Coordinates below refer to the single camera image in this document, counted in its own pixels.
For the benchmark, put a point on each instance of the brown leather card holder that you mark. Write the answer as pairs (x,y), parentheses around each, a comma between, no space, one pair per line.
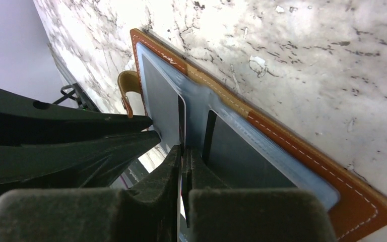
(250,148)

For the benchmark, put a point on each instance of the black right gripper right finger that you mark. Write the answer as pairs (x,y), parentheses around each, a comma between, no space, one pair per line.
(216,212)

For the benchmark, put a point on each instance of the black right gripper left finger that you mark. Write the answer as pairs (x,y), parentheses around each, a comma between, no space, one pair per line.
(148,211)

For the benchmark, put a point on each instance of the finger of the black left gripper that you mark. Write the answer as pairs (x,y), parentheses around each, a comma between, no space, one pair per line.
(25,121)
(89,164)

